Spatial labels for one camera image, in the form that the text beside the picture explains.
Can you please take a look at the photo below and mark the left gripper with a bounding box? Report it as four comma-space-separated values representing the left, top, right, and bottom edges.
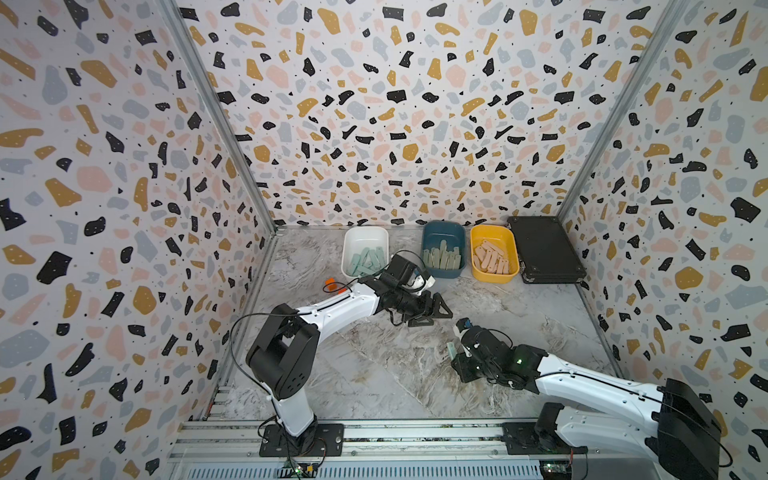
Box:
392, 288, 454, 326

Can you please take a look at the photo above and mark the mint knife lowest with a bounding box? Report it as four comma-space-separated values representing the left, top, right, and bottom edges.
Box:
447, 342, 457, 361

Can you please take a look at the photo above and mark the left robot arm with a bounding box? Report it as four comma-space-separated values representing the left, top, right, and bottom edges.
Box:
232, 252, 453, 442

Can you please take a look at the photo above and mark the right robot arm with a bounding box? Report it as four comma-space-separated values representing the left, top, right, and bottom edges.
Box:
452, 318, 732, 479

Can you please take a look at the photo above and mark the dark teal storage box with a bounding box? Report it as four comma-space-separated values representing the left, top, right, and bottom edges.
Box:
421, 221, 466, 279

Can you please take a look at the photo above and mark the white storage box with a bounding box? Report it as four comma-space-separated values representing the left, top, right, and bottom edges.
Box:
341, 226, 390, 279

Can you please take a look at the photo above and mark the yellow storage box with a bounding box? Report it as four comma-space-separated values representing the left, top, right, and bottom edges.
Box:
470, 224, 520, 284

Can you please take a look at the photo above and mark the black case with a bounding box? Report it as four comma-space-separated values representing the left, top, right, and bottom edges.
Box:
507, 216, 587, 284

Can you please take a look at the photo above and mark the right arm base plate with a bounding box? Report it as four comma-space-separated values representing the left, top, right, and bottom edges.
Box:
501, 421, 588, 456

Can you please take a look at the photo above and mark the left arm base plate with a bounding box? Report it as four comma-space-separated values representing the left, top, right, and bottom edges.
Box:
259, 422, 345, 458

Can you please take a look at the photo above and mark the aluminium front rail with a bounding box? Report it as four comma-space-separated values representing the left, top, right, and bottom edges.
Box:
162, 419, 668, 479

